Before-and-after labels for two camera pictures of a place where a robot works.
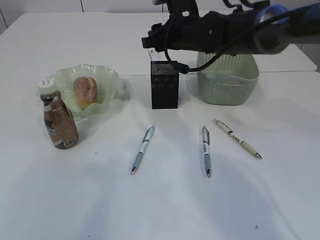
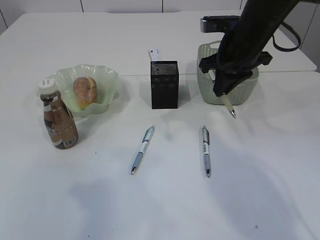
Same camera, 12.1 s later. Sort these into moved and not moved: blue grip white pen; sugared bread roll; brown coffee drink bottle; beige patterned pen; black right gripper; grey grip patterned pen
Moved: black right gripper; beige patterned pen
Not moved: grey grip patterned pen; blue grip white pen; brown coffee drink bottle; sugared bread roll
